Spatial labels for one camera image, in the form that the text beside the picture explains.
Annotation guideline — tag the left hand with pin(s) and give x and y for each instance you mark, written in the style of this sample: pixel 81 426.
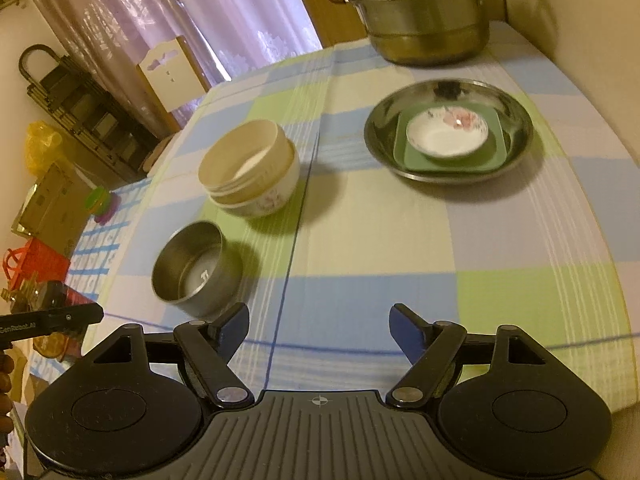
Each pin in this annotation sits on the left hand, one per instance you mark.
pixel 6 368

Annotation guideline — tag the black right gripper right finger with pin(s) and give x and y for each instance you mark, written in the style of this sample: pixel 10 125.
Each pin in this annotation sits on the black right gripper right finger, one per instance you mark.
pixel 432 350

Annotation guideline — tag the small floral ceramic dish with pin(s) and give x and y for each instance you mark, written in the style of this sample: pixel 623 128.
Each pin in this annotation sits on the small floral ceramic dish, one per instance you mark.
pixel 447 132

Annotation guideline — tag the lavender curtain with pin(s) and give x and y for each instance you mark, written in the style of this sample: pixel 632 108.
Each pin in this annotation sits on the lavender curtain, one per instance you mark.
pixel 228 38

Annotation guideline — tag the green square plastic plate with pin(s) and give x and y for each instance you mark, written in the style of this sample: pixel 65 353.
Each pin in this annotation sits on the green square plastic plate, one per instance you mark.
pixel 489 157

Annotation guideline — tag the white floral ceramic bowl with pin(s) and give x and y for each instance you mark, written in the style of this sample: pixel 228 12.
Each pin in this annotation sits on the white floral ceramic bowl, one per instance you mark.
pixel 272 199

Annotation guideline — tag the checkered tablecloth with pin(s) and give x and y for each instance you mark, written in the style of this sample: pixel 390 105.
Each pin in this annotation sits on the checkered tablecloth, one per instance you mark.
pixel 551 246

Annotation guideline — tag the cardboard box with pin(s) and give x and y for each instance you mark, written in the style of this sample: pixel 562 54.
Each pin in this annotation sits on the cardboard box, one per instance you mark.
pixel 54 210

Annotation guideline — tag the small stainless steel bowl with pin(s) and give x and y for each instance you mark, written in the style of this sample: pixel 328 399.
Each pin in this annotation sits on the small stainless steel bowl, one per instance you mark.
pixel 197 271

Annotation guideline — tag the yellow plastic bag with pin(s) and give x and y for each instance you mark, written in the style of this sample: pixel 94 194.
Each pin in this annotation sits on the yellow plastic bag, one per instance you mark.
pixel 43 146

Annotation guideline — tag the large stainless steel plate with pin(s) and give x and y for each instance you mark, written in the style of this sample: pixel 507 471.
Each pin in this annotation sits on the large stainless steel plate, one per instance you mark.
pixel 379 131

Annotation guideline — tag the cream plastic bowl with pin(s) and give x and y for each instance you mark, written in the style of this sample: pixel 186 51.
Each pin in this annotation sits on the cream plastic bowl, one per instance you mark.
pixel 245 161

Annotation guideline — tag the blue white grid cloth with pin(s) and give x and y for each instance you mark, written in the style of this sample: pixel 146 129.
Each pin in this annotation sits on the blue white grid cloth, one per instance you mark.
pixel 100 242

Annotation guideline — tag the green purple toy cups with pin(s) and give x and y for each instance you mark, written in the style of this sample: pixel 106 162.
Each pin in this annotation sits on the green purple toy cups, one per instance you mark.
pixel 102 204

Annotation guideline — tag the white wooden chair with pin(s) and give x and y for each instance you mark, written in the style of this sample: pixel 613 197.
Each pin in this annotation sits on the white wooden chair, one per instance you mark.
pixel 174 76

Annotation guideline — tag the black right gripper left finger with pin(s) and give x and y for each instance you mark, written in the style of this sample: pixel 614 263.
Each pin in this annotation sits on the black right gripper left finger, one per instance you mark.
pixel 208 347

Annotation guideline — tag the red bag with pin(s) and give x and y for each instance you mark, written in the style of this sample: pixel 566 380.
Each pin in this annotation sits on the red bag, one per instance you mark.
pixel 33 260

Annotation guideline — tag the black folding rack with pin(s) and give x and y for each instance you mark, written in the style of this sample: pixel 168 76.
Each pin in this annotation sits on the black folding rack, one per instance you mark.
pixel 90 114

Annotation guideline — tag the stainless steel steamer pot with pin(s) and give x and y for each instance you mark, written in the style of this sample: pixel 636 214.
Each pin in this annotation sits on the stainless steel steamer pot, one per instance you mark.
pixel 424 32

